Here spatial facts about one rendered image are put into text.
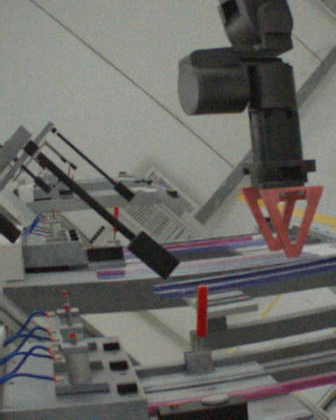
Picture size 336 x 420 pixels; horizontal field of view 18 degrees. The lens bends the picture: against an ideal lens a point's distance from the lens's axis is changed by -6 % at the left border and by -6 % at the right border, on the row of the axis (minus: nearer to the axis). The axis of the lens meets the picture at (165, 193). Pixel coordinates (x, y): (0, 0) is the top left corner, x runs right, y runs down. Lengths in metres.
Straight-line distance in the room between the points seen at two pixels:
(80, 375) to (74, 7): 7.84
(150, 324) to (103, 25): 3.62
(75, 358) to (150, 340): 4.73
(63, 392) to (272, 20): 0.47
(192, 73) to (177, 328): 4.58
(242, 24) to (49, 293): 0.97
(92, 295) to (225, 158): 6.77
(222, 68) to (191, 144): 7.59
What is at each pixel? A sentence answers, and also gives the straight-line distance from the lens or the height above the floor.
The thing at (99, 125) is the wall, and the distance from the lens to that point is 8.67.
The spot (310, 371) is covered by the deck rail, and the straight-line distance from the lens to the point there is 1.31.
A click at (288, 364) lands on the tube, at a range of 1.21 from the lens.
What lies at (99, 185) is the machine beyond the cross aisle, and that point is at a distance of 7.03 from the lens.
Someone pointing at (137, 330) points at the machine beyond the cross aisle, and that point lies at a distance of 5.66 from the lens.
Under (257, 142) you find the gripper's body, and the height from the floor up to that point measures 1.15.
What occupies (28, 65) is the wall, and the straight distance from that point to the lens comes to 8.68.
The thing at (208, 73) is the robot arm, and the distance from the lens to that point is 1.13.
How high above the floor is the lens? 1.32
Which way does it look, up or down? 6 degrees down
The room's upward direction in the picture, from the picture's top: 49 degrees counter-clockwise
